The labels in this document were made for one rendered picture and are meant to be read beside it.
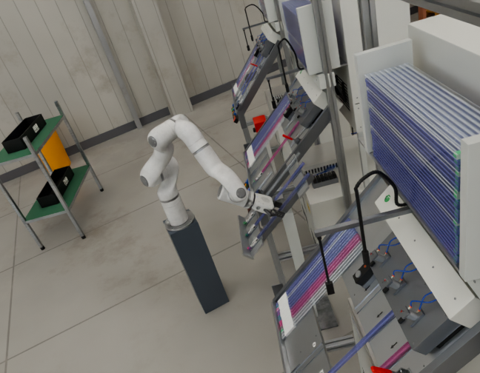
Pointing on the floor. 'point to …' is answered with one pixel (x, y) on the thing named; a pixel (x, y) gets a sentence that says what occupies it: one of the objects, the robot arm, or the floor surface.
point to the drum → (55, 152)
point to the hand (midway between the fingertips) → (280, 209)
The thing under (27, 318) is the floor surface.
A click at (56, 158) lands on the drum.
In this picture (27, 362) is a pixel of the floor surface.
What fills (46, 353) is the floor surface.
